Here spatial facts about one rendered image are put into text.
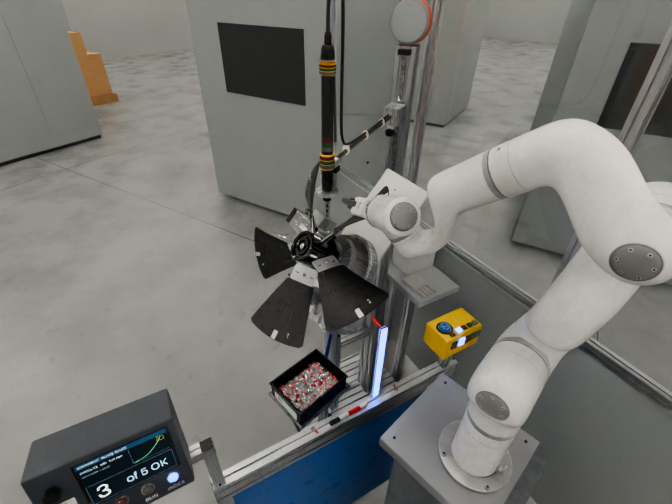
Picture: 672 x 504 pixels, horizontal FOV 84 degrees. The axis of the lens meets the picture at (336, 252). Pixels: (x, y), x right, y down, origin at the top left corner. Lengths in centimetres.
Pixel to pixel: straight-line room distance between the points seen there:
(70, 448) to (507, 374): 85
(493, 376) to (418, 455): 42
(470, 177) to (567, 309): 27
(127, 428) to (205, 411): 151
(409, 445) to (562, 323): 59
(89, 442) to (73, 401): 183
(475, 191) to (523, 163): 9
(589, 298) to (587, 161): 22
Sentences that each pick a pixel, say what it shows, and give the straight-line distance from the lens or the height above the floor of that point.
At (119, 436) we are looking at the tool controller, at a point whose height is 125.
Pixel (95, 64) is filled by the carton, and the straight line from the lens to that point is 927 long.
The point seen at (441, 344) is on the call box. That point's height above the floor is 104.
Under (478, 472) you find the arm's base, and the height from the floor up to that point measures 100.
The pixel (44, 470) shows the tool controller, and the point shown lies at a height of 125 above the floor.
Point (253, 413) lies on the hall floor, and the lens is 236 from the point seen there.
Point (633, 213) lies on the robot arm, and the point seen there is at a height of 176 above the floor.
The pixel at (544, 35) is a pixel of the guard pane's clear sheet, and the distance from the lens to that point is 148.
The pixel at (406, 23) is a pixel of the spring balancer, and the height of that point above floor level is 188.
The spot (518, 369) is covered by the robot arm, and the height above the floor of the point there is 139.
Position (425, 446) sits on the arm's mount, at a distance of 117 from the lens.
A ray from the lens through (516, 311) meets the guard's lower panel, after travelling 171.
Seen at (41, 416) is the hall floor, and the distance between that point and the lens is 281.
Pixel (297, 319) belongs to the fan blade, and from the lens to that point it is 139.
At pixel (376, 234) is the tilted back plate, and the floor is 118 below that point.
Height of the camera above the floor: 198
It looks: 35 degrees down
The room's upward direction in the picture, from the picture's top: 1 degrees clockwise
